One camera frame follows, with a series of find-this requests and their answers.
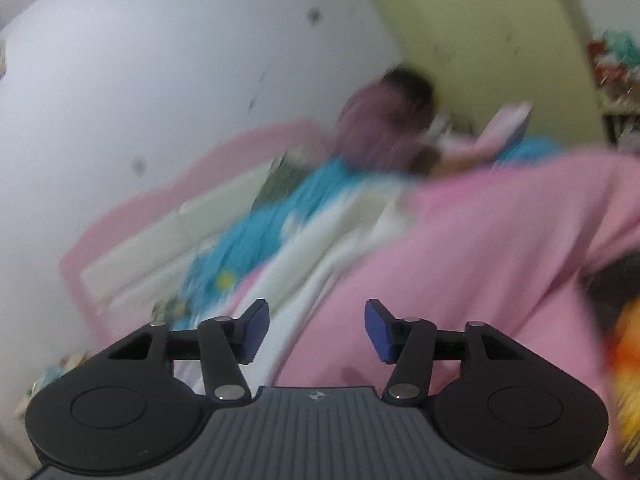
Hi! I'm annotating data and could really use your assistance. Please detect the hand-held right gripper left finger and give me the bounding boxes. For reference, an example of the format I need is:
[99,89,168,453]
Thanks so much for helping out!
[105,299,271,405]

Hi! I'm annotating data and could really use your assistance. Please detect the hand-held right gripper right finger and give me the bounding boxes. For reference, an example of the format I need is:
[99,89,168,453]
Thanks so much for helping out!
[364,298,526,405]

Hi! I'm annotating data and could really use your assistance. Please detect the white garment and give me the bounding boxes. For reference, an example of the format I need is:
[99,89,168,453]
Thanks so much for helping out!
[200,185,416,386]

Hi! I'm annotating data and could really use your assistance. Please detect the blue printed blanket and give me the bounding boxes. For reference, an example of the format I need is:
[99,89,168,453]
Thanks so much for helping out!
[185,135,561,311]

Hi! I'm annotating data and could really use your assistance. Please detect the pink quilt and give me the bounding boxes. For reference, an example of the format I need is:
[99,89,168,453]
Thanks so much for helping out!
[235,152,640,480]

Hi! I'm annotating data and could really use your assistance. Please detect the olive printed pillow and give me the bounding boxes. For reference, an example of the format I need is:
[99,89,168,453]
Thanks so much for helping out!
[259,154,312,202]

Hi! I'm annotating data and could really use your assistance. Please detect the pink headboard with white padding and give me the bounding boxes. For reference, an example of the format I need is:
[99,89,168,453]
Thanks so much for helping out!
[59,119,346,341]

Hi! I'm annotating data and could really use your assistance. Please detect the orange yellow soft thing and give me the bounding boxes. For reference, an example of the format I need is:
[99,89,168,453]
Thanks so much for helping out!
[607,300,640,441]

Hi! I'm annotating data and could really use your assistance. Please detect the pale yellow door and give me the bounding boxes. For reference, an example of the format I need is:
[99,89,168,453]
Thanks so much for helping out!
[370,0,606,151]

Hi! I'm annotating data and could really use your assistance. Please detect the pile of colourful things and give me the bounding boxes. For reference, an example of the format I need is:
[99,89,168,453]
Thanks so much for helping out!
[585,27,640,101]

